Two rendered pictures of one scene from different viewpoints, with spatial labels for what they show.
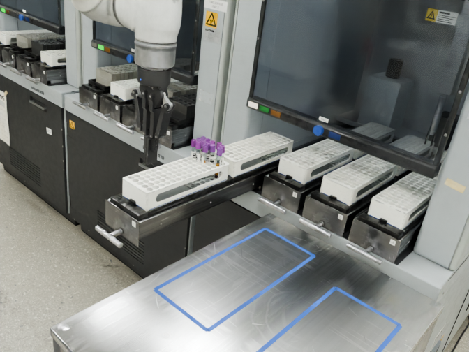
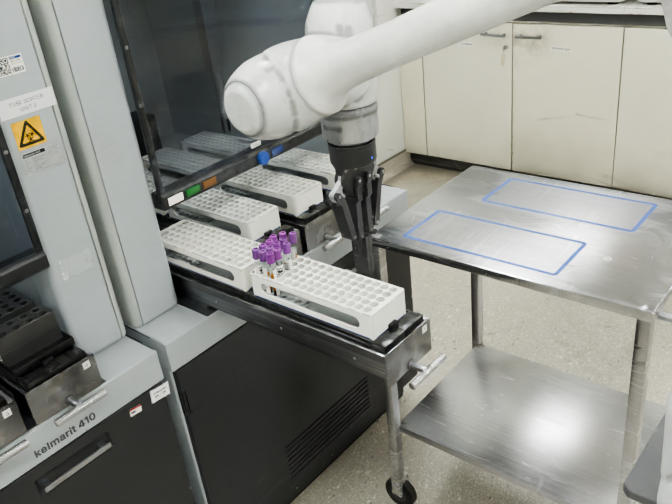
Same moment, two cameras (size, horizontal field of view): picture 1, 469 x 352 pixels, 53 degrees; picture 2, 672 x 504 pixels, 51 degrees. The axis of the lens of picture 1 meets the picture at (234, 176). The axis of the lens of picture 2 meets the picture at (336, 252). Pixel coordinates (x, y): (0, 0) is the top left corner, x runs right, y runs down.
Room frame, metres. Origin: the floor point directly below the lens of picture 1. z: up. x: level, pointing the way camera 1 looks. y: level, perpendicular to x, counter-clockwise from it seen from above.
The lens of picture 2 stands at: (1.00, 1.27, 1.52)
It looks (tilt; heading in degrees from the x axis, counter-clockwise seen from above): 28 degrees down; 275
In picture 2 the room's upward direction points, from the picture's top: 7 degrees counter-clockwise
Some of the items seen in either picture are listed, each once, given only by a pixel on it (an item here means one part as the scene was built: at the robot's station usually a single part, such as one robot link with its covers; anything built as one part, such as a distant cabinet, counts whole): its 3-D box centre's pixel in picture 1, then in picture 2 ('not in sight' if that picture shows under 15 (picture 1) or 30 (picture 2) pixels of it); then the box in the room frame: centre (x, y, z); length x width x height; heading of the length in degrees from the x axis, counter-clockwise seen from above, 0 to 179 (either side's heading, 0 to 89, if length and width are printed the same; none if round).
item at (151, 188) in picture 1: (178, 180); (325, 294); (1.12, 0.15, 0.83); 0.30 x 0.10 x 0.06; 142
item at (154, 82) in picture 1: (153, 86); (354, 165); (1.04, 0.21, 1.11); 0.08 x 0.07 x 0.09; 52
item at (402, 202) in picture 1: (408, 199); (306, 169); (1.19, -0.50, 0.83); 0.30 x 0.10 x 0.06; 142
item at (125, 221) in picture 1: (211, 184); (277, 299); (1.23, 0.06, 0.78); 0.73 x 0.14 x 0.09; 142
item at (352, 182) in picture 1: (360, 179); (266, 190); (1.29, -0.38, 0.83); 0.30 x 0.10 x 0.06; 142
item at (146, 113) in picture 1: (149, 112); (353, 207); (1.05, 0.22, 1.04); 0.04 x 0.01 x 0.11; 142
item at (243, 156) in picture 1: (252, 154); (213, 255); (1.37, -0.05, 0.83); 0.30 x 0.10 x 0.06; 142
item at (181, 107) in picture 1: (178, 109); (27, 337); (1.65, 0.24, 0.85); 0.12 x 0.02 x 0.06; 52
